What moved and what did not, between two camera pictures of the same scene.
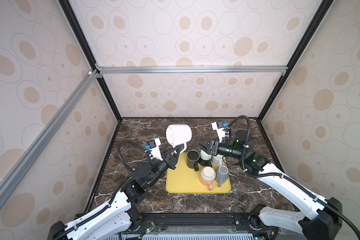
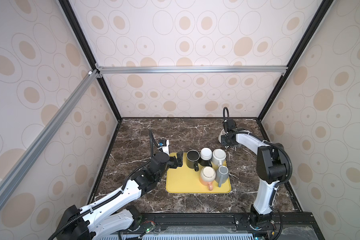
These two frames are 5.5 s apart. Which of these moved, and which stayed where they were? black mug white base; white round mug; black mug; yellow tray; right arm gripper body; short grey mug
Moved: right arm gripper body; white round mug
Stayed: black mug white base; short grey mug; black mug; yellow tray
